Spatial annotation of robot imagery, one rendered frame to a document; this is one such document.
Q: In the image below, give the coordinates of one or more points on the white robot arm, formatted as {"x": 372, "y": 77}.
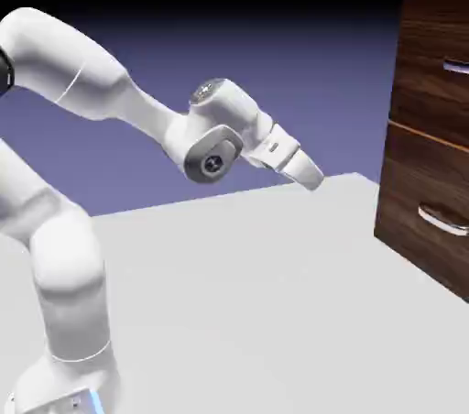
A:
{"x": 69, "y": 66}

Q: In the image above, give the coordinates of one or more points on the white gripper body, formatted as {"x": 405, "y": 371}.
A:
{"x": 304, "y": 169}

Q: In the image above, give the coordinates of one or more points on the dark wood cabinet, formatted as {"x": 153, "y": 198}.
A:
{"x": 414, "y": 55}

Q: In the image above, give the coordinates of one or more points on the dark wood drawer front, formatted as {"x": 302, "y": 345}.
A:
{"x": 406, "y": 198}
{"x": 425, "y": 91}

